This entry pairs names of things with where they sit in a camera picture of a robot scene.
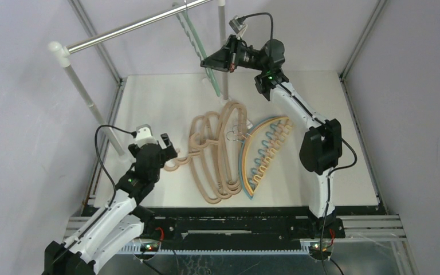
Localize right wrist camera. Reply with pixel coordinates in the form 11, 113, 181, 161
229, 15, 248, 37

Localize black right camera cable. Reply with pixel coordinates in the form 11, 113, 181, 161
239, 12, 358, 275

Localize beige plastic hanger top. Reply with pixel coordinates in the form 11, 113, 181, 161
187, 100, 248, 196

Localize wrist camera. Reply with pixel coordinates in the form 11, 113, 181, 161
135, 124, 158, 147
229, 15, 248, 37

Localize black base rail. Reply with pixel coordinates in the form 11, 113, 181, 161
139, 206, 387, 252

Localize beige plastic hanger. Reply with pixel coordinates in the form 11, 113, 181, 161
164, 112, 229, 205
187, 100, 248, 196
187, 102, 245, 199
174, 111, 234, 202

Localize white rack foot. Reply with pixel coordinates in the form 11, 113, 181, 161
202, 77, 231, 106

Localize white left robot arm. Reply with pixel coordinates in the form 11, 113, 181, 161
43, 127, 178, 274

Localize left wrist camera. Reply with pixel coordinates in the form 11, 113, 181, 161
135, 124, 158, 147

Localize black left camera cable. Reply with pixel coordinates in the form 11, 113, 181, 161
40, 125, 138, 275

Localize beige plastic hanger leftmost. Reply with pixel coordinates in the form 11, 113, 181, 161
164, 112, 229, 205

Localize black camera cable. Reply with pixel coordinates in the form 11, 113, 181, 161
40, 125, 138, 275
239, 12, 358, 275

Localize metal clothes rack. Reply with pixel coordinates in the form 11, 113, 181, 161
48, 0, 233, 164

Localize blue wire hanger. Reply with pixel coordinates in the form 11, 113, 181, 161
238, 116, 283, 200

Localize yellow wire hanger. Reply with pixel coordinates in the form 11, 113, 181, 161
242, 117, 294, 197

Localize green wire hanger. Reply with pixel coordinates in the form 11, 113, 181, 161
175, 11, 220, 96

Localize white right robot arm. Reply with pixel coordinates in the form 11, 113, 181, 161
200, 35, 343, 238

